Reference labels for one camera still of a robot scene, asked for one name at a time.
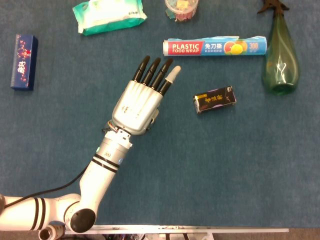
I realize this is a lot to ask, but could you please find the dark blue rectangular box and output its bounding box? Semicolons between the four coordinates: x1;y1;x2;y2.
10;33;39;91

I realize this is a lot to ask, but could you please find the green spray bottle black nozzle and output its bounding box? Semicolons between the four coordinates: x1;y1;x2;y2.
257;0;300;96

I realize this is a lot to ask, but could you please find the green wet wipes pack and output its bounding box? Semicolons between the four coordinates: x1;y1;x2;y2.
72;0;148;36

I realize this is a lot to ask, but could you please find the blue plastic food wrap roll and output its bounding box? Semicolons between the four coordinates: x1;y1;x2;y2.
163;35;268;57

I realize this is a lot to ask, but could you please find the aluminium rail bar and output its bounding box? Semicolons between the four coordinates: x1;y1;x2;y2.
93;224;290;236

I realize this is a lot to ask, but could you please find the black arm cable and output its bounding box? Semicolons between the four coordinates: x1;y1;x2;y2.
3;169;87;210

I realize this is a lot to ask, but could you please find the small black gold-print box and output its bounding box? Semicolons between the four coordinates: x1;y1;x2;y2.
192;85;237;115

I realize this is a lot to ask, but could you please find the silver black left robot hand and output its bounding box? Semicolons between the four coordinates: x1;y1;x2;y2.
111;55;182;136

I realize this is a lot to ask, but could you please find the clear jar of colourful clips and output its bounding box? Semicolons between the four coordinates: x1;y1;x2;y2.
164;0;200;23

